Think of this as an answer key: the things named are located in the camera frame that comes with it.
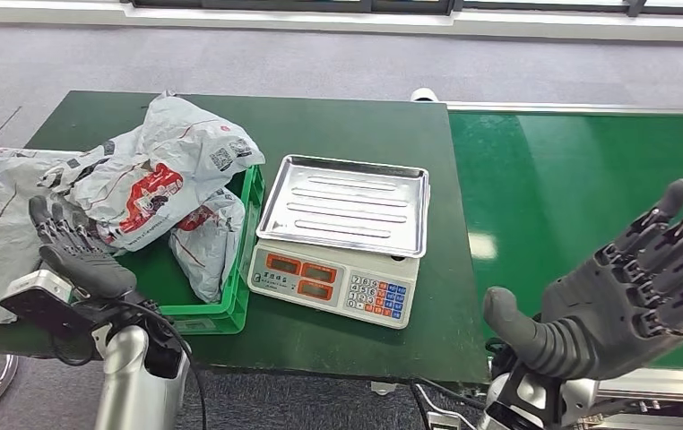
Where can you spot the green conveyor belt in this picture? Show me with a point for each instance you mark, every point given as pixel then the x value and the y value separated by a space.
pixel 555 178

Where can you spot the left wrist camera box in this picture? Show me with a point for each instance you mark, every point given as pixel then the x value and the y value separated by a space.
pixel 41 300

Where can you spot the white electronic scale steel tray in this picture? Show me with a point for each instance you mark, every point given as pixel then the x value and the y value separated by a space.
pixel 341 208

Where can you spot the black window frame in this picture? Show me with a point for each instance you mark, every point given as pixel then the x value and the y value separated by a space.
pixel 294 5

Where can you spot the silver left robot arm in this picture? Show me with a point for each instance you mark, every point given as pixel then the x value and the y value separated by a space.
pixel 134 380

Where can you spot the grey parcel with QR labels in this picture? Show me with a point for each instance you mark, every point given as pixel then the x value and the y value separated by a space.
pixel 163 166

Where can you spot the dark green table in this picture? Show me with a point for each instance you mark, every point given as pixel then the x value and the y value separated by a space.
pixel 318 124

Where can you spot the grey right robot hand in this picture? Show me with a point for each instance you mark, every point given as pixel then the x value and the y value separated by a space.
pixel 614 314

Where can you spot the white parcel black print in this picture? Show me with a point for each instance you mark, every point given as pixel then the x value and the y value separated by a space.
pixel 21 151

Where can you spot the green plastic crate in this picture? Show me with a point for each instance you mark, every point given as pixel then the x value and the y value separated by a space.
pixel 229 297

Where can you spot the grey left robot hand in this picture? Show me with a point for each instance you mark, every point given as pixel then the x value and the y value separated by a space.
pixel 80 261

